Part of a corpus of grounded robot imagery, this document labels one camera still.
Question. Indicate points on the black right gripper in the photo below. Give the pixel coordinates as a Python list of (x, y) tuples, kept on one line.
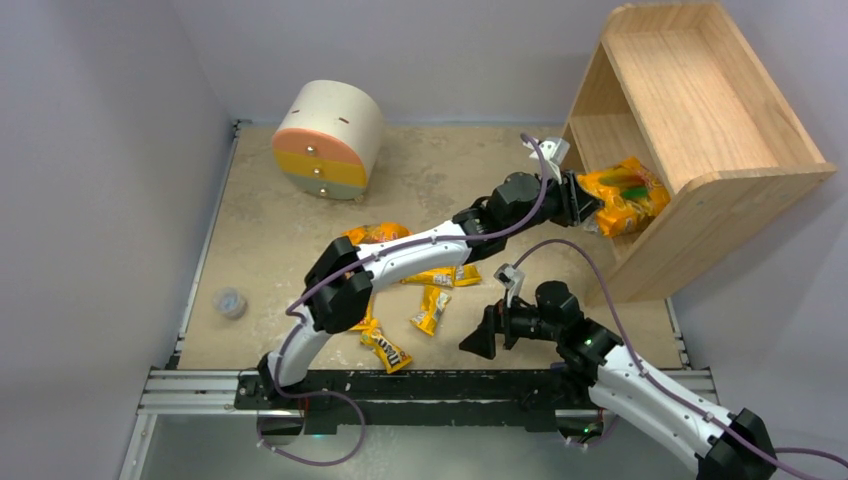
[(499, 325)]

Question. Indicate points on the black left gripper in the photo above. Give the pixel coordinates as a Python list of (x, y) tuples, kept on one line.
[(569, 201)]

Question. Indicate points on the yellow candy pack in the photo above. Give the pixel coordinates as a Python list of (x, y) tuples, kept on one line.
[(466, 275), (432, 306)]

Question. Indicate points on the large orange candy bag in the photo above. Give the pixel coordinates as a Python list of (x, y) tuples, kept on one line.
[(632, 196), (377, 233)]

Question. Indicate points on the yellow candy pack horizontal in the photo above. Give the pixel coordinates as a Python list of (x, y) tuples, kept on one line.
[(442, 277)]

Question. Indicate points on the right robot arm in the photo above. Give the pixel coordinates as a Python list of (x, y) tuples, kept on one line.
[(710, 440)]

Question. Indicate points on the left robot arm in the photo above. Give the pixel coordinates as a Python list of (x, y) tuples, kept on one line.
[(342, 281)]

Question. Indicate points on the wooden shelf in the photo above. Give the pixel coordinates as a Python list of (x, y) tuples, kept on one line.
[(678, 86)]

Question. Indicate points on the yellow M&M pack front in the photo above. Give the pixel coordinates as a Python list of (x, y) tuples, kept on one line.
[(392, 357)]

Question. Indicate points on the yellow m&m pack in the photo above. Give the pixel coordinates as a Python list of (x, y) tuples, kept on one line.
[(392, 357), (368, 320)]

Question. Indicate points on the yellow M&M pack left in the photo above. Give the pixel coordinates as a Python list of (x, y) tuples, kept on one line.
[(368, 320)]

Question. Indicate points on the round pastel drawer cabinet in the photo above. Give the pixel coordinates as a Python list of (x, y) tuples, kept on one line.
[(328, 142)]

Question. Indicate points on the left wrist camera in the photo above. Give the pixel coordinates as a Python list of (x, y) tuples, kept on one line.
[(549, 154)]

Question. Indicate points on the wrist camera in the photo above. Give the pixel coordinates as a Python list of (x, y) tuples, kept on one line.
[(512, 279), (549, 154)]

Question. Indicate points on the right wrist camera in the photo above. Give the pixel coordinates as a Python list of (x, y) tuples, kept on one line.
[(512, 279)]

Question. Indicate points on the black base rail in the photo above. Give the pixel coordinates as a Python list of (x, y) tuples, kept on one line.
[(538, 401)]

